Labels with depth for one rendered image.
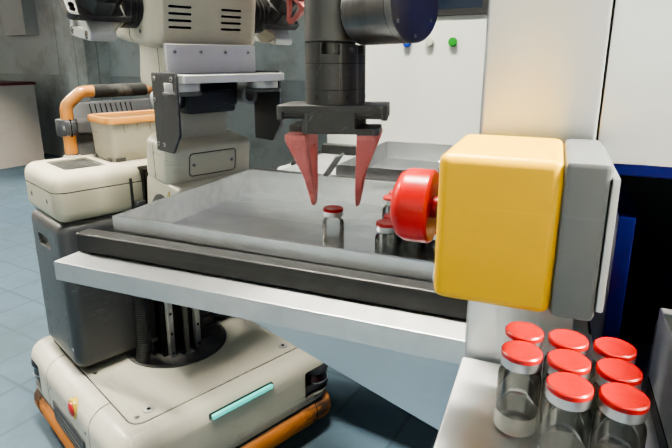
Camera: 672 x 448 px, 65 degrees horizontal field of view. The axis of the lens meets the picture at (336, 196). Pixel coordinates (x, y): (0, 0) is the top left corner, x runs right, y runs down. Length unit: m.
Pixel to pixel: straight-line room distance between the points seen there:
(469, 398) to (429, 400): 0.20
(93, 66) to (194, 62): 4.60
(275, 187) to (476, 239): 0.54
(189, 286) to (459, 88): 0.98
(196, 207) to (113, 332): 0.90
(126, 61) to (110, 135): 4.21
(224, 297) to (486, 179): 0.28
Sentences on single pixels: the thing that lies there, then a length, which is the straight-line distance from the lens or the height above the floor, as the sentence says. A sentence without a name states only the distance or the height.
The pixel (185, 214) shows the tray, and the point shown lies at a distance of 0.67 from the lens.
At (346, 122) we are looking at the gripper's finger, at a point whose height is 1.02.
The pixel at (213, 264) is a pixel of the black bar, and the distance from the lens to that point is 0.50.
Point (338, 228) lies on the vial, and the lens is 0.52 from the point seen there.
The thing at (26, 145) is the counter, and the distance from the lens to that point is 6.35.
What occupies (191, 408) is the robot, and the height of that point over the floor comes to 0.28.
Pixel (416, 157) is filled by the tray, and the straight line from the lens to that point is 1.03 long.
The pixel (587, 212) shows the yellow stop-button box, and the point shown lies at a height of 1.01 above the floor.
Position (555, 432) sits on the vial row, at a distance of 0.28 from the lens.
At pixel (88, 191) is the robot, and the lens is 1.41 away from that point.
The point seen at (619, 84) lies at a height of 1.06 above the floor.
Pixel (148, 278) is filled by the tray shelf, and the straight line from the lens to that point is 0.51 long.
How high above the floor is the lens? 1.07
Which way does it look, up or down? 15 degrees down
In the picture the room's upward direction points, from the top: straight up
